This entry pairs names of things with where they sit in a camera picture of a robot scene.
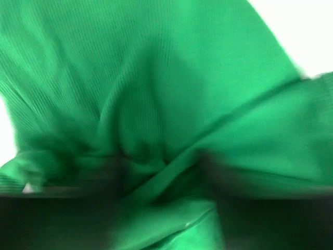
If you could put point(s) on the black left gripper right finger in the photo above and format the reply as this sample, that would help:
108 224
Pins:
298 221

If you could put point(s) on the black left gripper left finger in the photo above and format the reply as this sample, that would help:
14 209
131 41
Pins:
80 215

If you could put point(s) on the green tank top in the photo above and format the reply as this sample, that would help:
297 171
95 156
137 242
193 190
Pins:
158 84

